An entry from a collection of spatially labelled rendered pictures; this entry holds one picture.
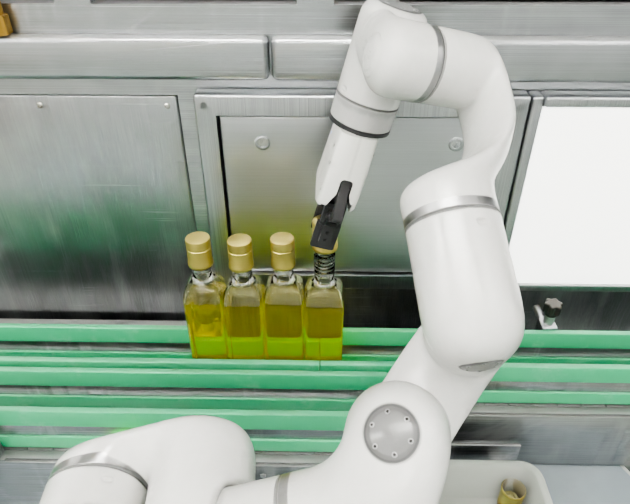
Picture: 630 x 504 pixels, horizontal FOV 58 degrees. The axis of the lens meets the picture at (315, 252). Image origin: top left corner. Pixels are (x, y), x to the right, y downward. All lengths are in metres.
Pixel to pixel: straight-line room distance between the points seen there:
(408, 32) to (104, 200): 0.61
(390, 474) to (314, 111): 0.54
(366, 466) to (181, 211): 0.63
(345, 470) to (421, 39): 0.38
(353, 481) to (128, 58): 0.62
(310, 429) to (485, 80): 0.51
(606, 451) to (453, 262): 0.68
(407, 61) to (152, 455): 0.43
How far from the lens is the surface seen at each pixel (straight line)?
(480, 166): 0.51
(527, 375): 0.93
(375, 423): 0.43
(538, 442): 1.03
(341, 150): 0.66
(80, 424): 0.89
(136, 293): 1.09
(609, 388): 1.01
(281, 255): 0.77
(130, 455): 0.58
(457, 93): 0.59
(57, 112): 0.95
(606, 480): 1.11
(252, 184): 0.88
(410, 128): 0.84
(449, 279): 0.47
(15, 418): 0.92
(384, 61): 0.55
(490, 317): 0.46
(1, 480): 1.02
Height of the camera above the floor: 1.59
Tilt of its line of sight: 35 degrees down
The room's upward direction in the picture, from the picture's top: straight up
